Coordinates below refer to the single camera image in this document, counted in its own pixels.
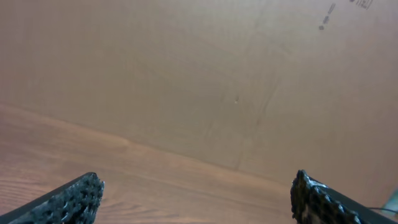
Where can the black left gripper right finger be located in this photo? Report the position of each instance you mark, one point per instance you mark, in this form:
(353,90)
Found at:
(314,202)

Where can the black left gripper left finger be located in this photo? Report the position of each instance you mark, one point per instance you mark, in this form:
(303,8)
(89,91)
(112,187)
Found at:
(75,202)

